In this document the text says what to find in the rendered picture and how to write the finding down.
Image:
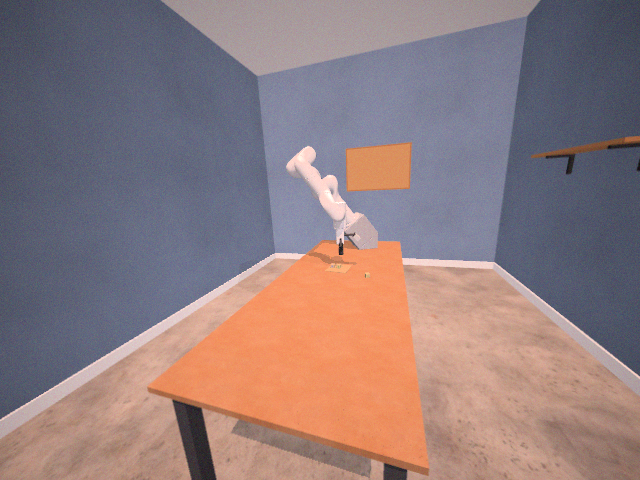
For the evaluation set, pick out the light orange flat mat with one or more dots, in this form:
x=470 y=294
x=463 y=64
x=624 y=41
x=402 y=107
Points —
x=343 y=269

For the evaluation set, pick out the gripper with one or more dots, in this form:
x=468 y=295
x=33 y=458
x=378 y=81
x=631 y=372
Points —
x=340 y=235

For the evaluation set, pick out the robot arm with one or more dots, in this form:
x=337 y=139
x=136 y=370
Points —
x=321 y=190

